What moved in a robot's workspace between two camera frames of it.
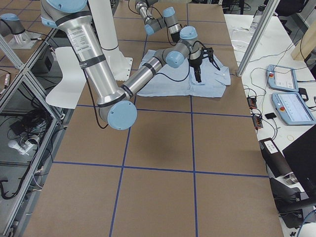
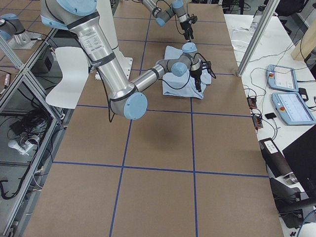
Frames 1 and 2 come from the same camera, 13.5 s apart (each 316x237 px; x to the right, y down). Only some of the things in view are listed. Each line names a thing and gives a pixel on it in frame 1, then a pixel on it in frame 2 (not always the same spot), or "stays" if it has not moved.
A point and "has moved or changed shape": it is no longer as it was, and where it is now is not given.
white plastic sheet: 67,94 stays
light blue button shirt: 180,81 has moved or changed shape
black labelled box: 277,163 stays
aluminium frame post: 270,9 stays
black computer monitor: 301,156 stays
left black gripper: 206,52 -> 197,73
